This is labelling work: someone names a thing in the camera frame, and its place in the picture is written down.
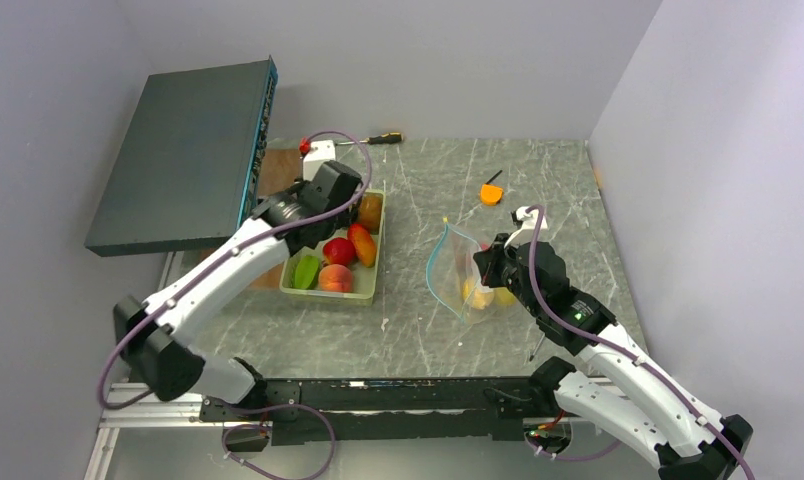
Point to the dark grey flat panel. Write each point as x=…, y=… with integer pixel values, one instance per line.
x=187, y=173

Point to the green leaf toy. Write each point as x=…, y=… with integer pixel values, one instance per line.
x=305, y=273

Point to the peach toy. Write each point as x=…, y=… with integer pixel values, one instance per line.
x=336, y=279

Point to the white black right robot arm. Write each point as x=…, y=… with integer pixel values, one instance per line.
x=678, y=435

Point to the yellow black screwdriver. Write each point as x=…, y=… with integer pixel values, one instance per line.
x=389, y=138
x=534, y=351

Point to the yellow black screwdriver near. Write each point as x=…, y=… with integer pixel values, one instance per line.
x=534, y=351

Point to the clear zip top bag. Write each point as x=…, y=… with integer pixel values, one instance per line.
x=449, y=265

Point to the brown wooden board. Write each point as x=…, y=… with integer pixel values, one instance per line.
x=279, y=169

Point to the yellow pepper slice toy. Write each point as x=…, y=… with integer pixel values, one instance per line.
x=503, y=297

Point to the yellow lemon toy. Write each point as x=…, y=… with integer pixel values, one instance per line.
x=475, y=295

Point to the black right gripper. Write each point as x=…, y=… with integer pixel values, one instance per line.
x=490, y=259

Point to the yellow black screwdriver far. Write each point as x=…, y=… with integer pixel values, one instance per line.
x=389, y=138

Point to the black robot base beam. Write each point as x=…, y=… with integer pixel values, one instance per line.
x=500, y=408

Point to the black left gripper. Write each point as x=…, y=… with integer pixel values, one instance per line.
x=344, y=219

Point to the aluminium frame rail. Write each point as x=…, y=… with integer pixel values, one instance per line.
x=148, y=438

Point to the red apple toy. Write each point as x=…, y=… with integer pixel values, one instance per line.
x=339, y=251

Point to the green plastic food bin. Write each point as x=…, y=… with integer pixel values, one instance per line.
x=364, y=278

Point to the red orange mango toy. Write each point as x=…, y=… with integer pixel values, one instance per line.
x=364, y=244

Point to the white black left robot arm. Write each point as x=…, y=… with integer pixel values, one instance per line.
x=154, y=337

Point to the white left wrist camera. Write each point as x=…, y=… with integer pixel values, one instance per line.
x=314, y=153

